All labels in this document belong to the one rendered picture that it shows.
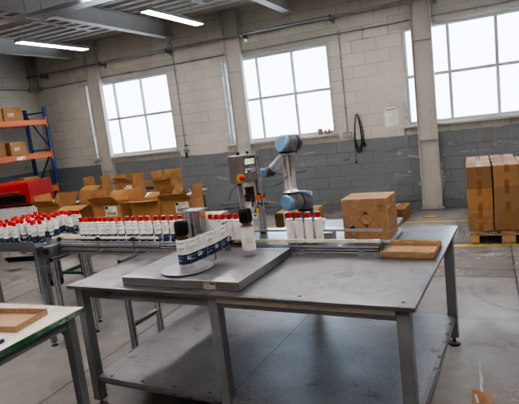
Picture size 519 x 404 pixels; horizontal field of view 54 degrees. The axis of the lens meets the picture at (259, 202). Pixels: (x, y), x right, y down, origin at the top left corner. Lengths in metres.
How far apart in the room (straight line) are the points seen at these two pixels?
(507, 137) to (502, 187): 2.29
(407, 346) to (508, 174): 4.15
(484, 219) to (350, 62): 3.68
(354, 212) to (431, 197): 5.33
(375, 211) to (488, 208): 3.19
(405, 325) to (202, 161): 7.89
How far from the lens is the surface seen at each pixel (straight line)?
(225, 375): 2.89
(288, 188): 3.61
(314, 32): 8.97
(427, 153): 8.53
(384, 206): 3.29
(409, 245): 3.24
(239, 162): 3.43
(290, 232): 3.30
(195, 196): 5.08
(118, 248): 4.14
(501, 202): 6.36
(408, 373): 2.46
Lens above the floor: 1.68
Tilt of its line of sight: 9 degrees down
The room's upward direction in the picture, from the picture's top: 7 degrees counter-clockwise
